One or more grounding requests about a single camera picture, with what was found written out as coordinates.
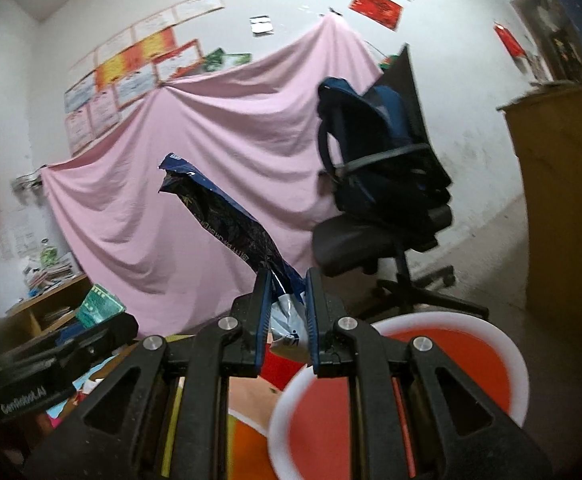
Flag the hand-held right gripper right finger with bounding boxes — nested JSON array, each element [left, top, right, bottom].
[[304, 268, 554, 480]]

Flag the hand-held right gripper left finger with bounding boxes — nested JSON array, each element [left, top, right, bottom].
[[26, 270, 274, 480]]

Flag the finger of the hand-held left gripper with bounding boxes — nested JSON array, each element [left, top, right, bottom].
[[56, 312, 140, 361]]

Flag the green patterned packet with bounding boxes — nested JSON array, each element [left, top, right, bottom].
[[77, 284, 126, 330]]

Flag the dark blue snack bag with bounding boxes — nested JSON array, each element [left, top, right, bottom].
[[158, 152, 308, 363]]

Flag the red bin with white rim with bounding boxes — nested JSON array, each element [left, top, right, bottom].
[[268, 311, 530, 480]]

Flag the wooden shelf desk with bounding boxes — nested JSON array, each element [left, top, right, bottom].
[[5, 274, 94, 342]]

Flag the pile of books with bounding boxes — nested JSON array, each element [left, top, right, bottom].
[[23, 255, 88, 302]]

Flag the black office chair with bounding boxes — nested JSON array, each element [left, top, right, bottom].
[[312, 44, 490, 322]]

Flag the colourful cartoon mat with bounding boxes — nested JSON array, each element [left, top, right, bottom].
[[46, 332, 316, 480]]

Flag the pink hanging sheet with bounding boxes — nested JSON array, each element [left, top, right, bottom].
[[41, 14, 384, 326]]

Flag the dark blue backpack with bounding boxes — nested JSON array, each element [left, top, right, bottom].
[[317, 77, 454, 223]]

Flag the wooden cabinet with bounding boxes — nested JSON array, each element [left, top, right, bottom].
[[496, 82, 582, 333]]

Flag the red hanging ornament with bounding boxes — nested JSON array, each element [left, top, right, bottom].
[[493, 22, 528, 61]]

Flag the white wall papers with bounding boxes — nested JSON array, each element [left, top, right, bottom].
[[0, 207, 39, 263]]

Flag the metal wall rack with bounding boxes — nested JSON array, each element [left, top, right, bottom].
[[13, 169, 48, 194]]

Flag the green wall poster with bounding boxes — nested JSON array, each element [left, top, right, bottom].
[[205, 48, 252, 74]]

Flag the group of wall posters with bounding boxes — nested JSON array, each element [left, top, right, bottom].
[[65, 0, 224, 157]]

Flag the small silver wall paper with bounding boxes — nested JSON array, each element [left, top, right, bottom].
[[249, 15, 276, 37]]

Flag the red wall poster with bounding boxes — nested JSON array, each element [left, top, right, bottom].
[[348, 0, 404, 31]]

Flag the framed wall mirror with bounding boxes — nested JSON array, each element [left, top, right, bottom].
[[510, 0, 582, 84]]

